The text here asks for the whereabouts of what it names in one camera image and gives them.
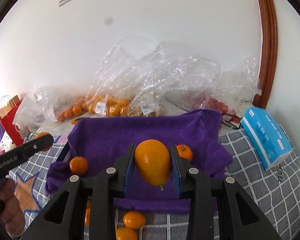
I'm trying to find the large orange mandarin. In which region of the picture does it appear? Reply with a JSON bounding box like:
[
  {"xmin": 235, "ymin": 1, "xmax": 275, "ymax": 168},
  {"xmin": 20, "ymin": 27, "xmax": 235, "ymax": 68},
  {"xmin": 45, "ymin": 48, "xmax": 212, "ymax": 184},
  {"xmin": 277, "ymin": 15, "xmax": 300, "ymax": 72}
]
[
  {"xmin": 36, "ymin": 132, "xmax": 53, "ymax": 152},
  {"xmin": 69, "ymin": 157, "xmax": 89, "ymax": 176}
]

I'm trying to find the small orange fruit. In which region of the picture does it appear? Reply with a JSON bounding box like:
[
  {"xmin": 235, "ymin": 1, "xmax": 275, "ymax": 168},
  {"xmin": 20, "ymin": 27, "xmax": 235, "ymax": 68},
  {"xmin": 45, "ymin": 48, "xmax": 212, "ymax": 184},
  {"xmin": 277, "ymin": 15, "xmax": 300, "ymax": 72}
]
[{"xmin": 123, "ymin": 211, "xmax": 146, "ymax": 230}]

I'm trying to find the oval orange kumquat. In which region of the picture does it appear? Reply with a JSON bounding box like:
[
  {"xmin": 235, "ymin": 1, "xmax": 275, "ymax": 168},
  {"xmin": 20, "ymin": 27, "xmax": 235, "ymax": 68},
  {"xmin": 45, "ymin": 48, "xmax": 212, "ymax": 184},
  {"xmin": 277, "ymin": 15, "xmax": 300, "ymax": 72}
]
[{"xmin": 134, "ymin": 139, "xmax": 171, "ymax": 191}]

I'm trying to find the small orange with stem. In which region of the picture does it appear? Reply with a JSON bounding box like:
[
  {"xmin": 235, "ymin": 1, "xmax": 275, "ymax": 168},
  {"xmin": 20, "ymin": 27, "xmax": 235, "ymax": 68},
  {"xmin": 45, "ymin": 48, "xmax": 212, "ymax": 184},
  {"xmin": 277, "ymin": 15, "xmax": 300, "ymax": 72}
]
[{"xmin": 116, "ymin": 227, "xmax": 138, "ymax": 240}]

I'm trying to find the small orange tangerine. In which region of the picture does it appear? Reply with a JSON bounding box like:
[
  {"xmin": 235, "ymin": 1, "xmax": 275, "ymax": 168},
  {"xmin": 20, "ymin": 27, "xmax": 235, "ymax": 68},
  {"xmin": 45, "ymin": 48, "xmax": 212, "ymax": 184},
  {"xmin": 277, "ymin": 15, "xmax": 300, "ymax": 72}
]
[{"xmin": 176, "ymin": 145, "xmax": 193, "ymax": 161}]

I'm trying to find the person's left hand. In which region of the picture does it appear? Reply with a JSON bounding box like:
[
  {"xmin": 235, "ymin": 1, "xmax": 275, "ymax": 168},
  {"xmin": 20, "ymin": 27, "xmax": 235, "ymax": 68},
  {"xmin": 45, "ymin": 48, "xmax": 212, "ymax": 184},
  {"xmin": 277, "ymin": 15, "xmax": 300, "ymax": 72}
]
[{"xmin": 0, "ymin": 179, "xmax": 25, "ymax": 237}]

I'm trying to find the white plastic shopping bag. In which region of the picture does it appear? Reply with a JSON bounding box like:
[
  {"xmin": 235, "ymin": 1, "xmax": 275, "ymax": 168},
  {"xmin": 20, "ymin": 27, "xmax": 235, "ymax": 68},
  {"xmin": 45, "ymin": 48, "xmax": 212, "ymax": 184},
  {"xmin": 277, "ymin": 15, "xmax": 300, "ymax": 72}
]
[{"xmin": 13, "ymin": 94, "xmax": 51, "ymax": 132}]

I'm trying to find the red paper shopping bag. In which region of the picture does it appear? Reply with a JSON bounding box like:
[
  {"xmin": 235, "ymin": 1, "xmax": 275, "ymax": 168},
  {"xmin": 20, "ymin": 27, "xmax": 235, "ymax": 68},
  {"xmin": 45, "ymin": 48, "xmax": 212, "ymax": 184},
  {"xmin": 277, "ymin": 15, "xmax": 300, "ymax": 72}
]
[{"xmin": 0, "ymin": 95, "xmax": 23, "ymax": 146}]

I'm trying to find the clear bag of tangerines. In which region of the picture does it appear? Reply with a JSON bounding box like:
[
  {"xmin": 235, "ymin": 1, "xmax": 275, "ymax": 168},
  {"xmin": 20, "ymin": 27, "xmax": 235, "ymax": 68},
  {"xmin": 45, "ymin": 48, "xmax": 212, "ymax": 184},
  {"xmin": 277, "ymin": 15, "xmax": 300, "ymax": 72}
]
[{"xmin": 33, "ymin": 86, "xmax": 87, "ymax": 123}]

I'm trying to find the grey checked table cloth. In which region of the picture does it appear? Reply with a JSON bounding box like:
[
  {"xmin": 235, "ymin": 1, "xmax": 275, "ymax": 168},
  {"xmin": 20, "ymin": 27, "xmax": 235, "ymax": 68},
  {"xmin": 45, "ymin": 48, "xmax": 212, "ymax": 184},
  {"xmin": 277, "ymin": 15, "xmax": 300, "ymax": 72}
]
[{"xmin": 8, "ymin": 129, "xmax": 300, "ymax": 239}]

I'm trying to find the blue tissue pack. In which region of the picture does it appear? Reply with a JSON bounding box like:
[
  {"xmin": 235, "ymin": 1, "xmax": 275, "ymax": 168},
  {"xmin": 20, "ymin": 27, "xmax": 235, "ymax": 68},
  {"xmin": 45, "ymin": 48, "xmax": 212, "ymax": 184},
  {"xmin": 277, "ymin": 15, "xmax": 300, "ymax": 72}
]
[{"xmin": 241, "ymin": 107, "xmax": 292, "ymax": 170}]

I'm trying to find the clear bag of kumquats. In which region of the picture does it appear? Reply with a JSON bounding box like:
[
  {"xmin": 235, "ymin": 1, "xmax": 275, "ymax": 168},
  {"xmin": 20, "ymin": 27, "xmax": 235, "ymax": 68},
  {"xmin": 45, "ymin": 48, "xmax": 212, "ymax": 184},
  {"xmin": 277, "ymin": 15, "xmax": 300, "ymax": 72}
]
[{"xmin": 86, "ymin": 45, "xmax": 146, "ymax": 117}]

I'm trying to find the large crumpled clear bag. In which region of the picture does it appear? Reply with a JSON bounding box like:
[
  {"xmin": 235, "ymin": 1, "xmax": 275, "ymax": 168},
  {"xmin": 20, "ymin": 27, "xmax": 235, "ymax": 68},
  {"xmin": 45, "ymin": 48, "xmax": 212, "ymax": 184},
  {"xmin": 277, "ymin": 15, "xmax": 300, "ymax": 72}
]
[{"xmin": 129, "ymin": 45, "xmax": 262, "ymax": 120}]

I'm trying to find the brown wooden door frame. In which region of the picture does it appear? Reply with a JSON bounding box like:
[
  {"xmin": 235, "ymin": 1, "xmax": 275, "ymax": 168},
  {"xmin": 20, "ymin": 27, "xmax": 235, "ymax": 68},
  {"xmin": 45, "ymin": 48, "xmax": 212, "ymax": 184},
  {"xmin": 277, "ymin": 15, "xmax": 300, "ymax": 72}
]
[{"xmin": 253, "ymin": 0, "xmax": 278, "ymax": 108}]

